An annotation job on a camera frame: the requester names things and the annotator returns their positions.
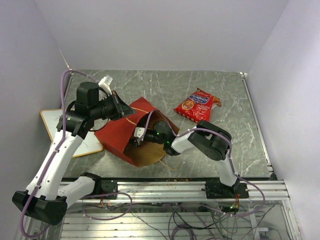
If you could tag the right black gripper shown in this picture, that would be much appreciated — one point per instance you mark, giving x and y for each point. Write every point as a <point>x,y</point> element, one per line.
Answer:
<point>133,141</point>

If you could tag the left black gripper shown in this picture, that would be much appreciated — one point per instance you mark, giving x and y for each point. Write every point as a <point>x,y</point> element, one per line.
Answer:
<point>121,108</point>

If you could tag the red paper bag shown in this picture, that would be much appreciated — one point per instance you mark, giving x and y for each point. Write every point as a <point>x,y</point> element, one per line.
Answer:
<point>120,137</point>

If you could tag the red candy bag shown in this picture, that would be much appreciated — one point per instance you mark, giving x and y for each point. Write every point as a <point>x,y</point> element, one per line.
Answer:
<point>198,106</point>

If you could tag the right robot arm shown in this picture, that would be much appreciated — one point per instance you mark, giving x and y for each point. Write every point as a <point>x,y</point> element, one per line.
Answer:
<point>213,141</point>

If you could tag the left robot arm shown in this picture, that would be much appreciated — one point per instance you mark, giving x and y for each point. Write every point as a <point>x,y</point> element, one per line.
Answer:
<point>43,198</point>

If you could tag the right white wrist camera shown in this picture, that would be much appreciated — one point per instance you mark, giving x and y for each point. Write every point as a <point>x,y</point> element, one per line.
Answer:
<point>139,132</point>

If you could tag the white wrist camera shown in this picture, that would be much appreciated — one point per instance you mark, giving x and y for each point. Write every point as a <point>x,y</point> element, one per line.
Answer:
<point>104,83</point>
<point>139,132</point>

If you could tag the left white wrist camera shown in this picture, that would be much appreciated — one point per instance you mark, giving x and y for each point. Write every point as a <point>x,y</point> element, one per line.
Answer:
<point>104,83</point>

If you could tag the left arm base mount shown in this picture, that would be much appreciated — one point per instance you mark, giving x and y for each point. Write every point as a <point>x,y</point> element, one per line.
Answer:
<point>105,188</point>

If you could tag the aluminium frame rail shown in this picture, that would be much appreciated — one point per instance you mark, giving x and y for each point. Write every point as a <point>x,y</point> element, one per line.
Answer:
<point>159,191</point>

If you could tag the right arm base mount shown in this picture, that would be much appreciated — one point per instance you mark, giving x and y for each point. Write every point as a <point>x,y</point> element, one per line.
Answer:
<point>217,190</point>

